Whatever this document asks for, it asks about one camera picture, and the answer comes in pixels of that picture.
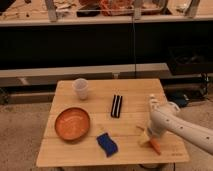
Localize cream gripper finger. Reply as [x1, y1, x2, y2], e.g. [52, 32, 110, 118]
[138, 131, 150, 146]

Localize orange pepper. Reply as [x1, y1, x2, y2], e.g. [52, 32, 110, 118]
[149, 138, 161, 155]

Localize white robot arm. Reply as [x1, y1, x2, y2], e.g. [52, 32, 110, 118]
[138, 94, 213, 155]

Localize white ceramic cup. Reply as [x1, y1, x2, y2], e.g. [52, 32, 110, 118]
[72, 78, 89, 100]

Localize blue sponge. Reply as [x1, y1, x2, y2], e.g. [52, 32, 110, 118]
[96, 133, 118, 157]

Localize black white striped block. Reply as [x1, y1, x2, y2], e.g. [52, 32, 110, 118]
[110, 95, 123, 118]

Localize wooden table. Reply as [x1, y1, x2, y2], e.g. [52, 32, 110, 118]
[37, 79, 189, 167]

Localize black bin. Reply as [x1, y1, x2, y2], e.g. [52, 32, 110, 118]
[167, 45, 213, 75]

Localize orange plate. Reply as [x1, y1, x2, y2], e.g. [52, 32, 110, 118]
[54, 107, 90, 141]

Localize black cable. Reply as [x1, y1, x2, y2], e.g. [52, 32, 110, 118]
[131, 16, 138, 80]

